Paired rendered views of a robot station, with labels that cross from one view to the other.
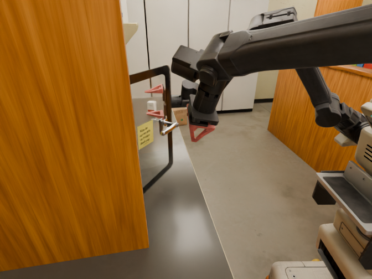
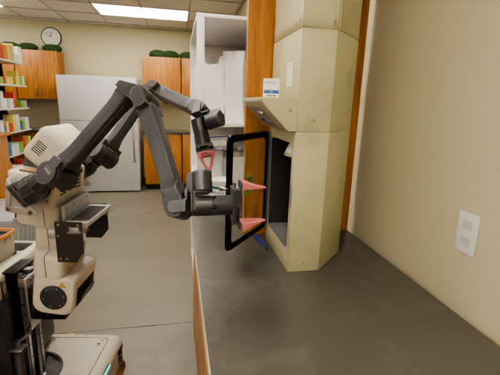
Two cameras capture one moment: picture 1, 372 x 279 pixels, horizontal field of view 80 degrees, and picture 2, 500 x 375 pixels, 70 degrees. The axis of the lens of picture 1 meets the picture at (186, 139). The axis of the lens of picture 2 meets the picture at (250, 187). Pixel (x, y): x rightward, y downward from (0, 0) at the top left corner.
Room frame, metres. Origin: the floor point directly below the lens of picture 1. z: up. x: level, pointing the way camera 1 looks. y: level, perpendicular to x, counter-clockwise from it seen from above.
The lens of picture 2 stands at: (1.90, 0.10, 1.49)
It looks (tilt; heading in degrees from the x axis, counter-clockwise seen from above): 13 degrees down; 179
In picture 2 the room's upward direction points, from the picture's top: 2 degrees clockwise
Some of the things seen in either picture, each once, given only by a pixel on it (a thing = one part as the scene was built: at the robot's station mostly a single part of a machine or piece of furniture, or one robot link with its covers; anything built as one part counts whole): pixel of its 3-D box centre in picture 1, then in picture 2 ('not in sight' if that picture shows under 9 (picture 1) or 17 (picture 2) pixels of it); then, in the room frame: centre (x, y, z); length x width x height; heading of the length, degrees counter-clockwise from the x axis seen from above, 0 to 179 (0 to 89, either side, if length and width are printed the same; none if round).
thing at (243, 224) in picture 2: not in sight; (249, 216); (0.91, 0.13, 1.17); 0.09 x 0.07 x 0.07; 100
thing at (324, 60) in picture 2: not in sight; (313, 152); (0.61, 0.36, 1.33); 0.32 x 0.25 x 0.77; 10
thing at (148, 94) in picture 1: (145, 137); (248, 187); (0.62, 0.13, 1.19); 0.30 x 0.01 x 0.40; 152
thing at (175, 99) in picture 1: (172, 101); (225, 204); (0.92, 0.06, 1.21); 0.07 x 0.07 x 0.10; 10
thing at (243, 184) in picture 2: not in sight; (249, 192); (0.91, 0.13, 1.24); 0.09 x 0.07 x 0.07; 100
